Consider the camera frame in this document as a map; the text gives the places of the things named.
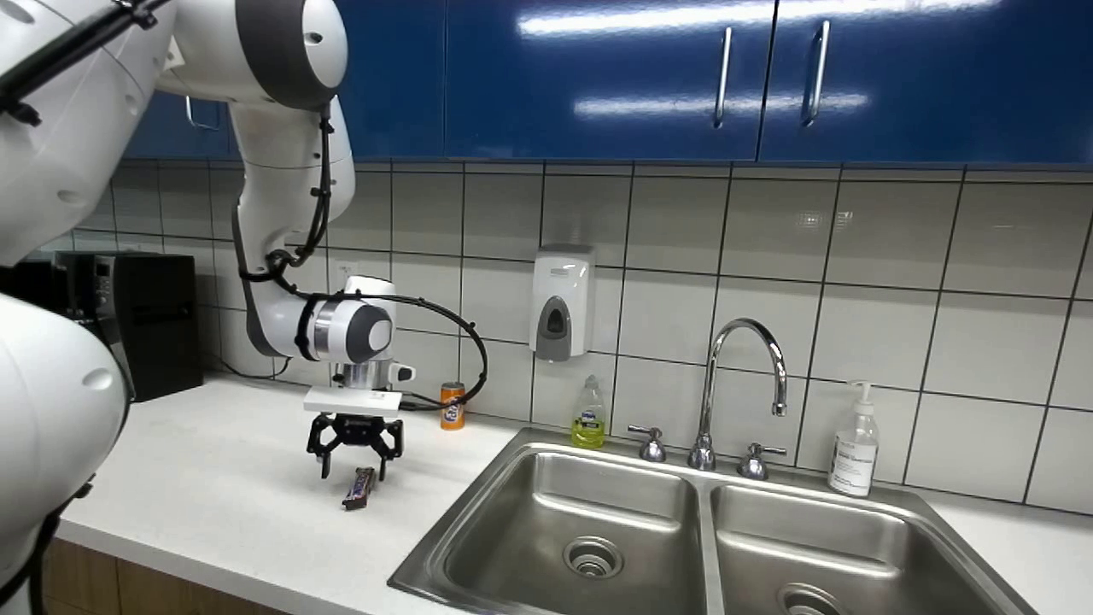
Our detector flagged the blue upper cabinets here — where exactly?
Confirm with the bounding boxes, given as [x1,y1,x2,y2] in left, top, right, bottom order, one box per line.
[114,0,1093,172]

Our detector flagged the black appliance box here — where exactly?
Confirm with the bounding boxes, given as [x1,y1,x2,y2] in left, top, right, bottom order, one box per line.
[57,253,201,401]

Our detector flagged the chrome gooseneck faucet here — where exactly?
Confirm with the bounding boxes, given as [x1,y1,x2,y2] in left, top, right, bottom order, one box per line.
[630,317,789,481]

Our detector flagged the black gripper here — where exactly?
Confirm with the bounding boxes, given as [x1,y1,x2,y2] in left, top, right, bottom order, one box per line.
[303,412,403,481]

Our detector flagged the brown snickers bar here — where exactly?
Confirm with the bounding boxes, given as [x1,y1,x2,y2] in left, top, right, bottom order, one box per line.
[343,467,378,513]

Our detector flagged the white pump soap bottle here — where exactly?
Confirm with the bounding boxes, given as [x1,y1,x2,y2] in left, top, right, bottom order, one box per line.
[830,387,879,497]

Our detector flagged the white wall soap dispenser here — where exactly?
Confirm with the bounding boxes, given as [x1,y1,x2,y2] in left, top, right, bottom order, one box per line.
[529,253,590,363]

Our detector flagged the stainless steel double sink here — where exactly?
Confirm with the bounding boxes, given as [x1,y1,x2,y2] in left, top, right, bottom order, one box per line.
[391,431,1034,615]

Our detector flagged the green dish soap bottle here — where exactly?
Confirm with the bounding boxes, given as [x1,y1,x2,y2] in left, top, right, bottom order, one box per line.
[570,375,609,448]

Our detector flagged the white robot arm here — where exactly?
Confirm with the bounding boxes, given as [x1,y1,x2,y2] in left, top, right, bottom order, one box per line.
[0,0,393,615]

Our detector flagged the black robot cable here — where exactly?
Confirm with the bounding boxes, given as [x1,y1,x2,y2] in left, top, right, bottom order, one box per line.
[231,114,492,412]

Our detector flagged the orange soda can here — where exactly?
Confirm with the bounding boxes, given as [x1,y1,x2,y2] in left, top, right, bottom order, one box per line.
[436,384,469,431]

